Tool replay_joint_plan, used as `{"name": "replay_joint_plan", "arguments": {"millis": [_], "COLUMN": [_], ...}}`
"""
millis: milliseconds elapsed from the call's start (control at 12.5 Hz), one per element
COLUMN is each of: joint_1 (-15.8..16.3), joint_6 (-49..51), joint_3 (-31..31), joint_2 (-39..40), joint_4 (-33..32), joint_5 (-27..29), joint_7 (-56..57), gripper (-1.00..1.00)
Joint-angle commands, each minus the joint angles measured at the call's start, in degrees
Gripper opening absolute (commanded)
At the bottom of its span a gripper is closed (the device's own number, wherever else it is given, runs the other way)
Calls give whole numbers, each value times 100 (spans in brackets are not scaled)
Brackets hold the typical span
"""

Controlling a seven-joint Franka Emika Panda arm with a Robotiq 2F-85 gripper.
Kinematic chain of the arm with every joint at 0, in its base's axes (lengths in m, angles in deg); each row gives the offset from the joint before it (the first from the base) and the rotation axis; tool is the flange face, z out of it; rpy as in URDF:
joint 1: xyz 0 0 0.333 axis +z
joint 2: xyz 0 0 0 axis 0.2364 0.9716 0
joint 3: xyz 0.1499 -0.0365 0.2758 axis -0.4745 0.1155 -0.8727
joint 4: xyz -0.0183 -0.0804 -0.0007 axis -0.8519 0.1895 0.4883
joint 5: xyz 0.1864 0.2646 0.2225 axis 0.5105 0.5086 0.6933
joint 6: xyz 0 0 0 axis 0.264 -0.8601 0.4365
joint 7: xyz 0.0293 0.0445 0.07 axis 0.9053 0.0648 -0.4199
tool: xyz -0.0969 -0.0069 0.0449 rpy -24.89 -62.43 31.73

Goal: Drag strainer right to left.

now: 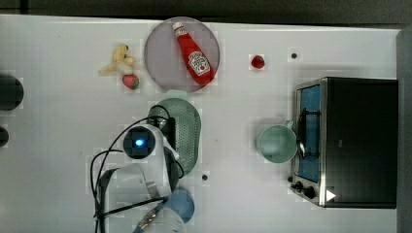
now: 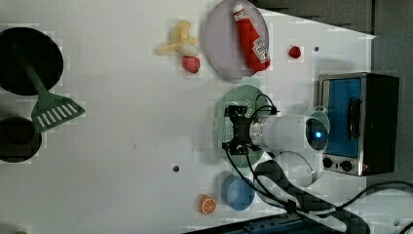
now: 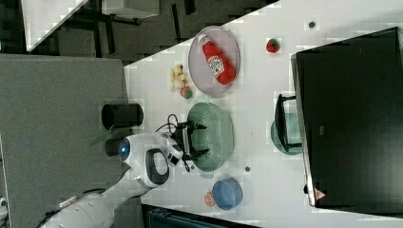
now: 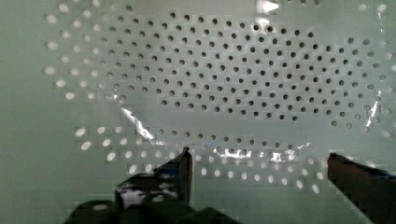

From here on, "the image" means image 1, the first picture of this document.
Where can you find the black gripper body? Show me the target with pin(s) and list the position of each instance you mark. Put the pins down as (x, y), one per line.
(168, 129)

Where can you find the green perforated strainer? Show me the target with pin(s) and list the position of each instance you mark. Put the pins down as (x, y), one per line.
(188, 126)

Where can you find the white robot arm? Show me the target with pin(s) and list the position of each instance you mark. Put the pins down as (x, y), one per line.
(127, 198)

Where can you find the red toy strawberry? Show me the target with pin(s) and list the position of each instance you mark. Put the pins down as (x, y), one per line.
(130, 81)

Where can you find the blue bowl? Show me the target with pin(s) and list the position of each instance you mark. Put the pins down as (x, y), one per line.
(182, 203)

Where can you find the red ketchup bottle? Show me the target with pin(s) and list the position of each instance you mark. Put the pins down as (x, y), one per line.
(197, 63)

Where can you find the purple round plate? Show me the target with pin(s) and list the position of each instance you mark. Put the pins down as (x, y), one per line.
(163, 58)

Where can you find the peeled toy banana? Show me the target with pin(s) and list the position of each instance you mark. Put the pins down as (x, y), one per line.
(122, 62)

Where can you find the green mug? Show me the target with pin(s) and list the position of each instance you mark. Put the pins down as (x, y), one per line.
(277, 143)

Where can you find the small red toy fruit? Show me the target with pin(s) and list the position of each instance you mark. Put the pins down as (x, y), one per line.
(258, 62)

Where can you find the large black round object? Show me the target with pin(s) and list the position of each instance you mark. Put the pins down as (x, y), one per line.
(11, 93)

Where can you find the small black round object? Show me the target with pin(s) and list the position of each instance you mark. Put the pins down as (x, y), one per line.
(4, 137)

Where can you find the black toaster oven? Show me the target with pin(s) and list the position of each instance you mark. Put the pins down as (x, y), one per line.
(347, 132)

